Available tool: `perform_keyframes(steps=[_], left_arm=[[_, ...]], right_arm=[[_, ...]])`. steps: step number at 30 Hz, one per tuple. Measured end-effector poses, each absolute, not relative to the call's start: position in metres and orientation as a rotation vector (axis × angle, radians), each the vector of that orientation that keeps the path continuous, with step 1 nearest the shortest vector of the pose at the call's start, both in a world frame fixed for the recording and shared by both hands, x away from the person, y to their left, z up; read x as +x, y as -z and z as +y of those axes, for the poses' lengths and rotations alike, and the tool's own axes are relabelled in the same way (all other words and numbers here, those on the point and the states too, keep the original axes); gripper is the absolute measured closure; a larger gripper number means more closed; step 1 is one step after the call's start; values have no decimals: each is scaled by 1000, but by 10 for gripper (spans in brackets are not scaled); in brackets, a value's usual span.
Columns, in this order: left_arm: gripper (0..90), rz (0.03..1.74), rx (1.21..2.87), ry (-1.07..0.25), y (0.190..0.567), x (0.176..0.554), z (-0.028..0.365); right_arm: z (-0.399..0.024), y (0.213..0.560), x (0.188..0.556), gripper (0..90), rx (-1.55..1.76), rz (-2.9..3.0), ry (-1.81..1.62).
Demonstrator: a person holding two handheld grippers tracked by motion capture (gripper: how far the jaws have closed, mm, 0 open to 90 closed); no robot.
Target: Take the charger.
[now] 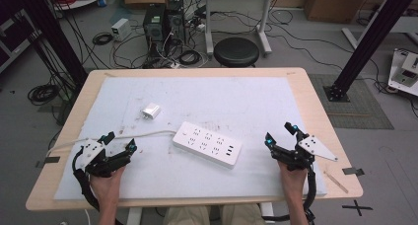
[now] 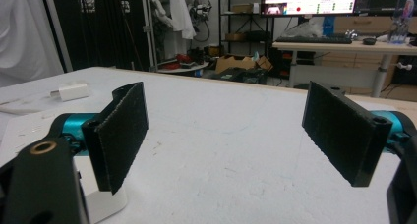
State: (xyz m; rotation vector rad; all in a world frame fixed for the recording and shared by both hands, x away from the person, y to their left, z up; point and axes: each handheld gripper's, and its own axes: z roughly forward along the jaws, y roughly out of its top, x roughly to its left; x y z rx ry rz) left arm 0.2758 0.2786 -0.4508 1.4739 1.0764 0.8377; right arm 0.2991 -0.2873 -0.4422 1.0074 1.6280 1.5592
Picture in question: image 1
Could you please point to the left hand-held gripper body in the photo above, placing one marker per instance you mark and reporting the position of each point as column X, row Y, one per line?
column 93, row 154

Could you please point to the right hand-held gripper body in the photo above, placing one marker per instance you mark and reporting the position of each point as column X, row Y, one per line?
column 300, row 154

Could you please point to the white charger plug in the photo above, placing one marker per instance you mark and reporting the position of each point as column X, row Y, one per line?
column 150, row 111

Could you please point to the white power strip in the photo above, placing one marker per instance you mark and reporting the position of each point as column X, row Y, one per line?
column 207, row 144

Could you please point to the person's right hand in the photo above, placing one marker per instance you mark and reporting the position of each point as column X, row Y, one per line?
column 292, row 182

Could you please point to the person's left hand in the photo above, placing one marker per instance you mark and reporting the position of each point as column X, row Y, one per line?
column 105, row 185

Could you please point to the light wooden table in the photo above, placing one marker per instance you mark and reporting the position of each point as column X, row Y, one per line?
column 316, row 119

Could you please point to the black tape piece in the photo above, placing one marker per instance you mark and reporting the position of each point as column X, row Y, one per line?
column 52, row 159
column 353, row 171

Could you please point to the thin wooden stick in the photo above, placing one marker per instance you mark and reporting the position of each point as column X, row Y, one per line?
column 335, row 183

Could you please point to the white table leg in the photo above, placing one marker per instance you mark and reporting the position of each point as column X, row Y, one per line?
column 134, row 215
column 267, row 212

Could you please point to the white foam mat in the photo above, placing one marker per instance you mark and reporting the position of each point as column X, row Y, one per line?
column 213, row 100

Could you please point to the grey floor mat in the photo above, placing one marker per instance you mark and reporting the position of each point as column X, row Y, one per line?
column 361, row 113

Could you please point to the black tape cross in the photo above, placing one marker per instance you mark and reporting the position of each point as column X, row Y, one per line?
column 357, row 207

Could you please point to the person's right leg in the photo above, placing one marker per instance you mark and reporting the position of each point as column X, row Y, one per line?
column 243, row 215

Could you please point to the person's leg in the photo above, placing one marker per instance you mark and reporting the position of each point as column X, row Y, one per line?
column 187, row 215
column 243, row 215

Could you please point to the person's left leg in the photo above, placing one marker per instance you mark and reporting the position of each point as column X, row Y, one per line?
column 187, row 215

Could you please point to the black round stool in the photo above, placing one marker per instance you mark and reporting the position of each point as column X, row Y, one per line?
column 236, row 51

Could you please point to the white power supply box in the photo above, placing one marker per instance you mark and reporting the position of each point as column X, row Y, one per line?
column 121, row 29

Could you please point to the black computer tower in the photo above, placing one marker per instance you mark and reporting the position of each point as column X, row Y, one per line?
column 154, row 27
column 175, row 21

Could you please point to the white device on floor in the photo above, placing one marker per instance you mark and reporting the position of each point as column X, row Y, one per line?
column 405, row 72

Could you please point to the large cardboard box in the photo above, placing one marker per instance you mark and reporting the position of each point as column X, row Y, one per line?
column 332, row 3

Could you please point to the grey metal rack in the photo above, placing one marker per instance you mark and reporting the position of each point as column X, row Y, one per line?
column 13, row 40

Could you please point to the black aluminium post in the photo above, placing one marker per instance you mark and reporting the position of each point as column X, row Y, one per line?
column 371, row 44
column 55, row 31

